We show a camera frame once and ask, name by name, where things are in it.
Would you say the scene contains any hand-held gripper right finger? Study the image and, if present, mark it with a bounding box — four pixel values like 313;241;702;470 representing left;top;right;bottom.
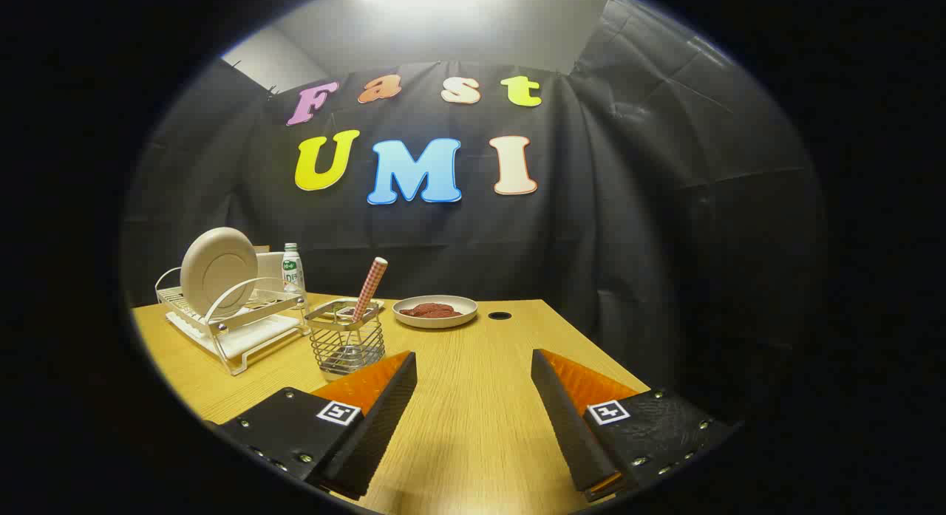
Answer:
531;348;740;503

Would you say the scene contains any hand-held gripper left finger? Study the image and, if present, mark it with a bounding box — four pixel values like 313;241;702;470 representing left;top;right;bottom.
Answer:
203;350;418;501

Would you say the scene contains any metal wire basket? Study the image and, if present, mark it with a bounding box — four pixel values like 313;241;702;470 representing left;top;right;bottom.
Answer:
304;299;387;381

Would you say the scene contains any spoon with red checked handle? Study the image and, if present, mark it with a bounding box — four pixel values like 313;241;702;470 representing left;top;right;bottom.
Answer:
341;257;389;357

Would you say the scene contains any white wire dish rack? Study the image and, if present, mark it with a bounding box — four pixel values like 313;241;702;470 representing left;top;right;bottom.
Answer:
154;266;311;376

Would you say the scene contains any beige round plate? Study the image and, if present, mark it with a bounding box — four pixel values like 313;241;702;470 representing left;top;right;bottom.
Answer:
180;227;259;320

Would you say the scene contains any beige plate with meat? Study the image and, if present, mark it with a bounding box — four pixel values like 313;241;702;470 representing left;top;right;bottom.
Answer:
392;295;479;330

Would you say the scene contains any white drip tray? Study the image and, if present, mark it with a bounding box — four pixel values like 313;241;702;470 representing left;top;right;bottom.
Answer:
166;310;307;361

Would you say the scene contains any white bottle with green label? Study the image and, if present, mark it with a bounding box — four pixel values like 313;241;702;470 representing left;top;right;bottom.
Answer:
282;242;307;298

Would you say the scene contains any black backdrop cloth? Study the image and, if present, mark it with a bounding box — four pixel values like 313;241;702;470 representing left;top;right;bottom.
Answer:
122;0;825;420

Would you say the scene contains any white toaster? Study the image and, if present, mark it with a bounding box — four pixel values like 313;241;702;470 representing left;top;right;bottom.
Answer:
253;245;287;294

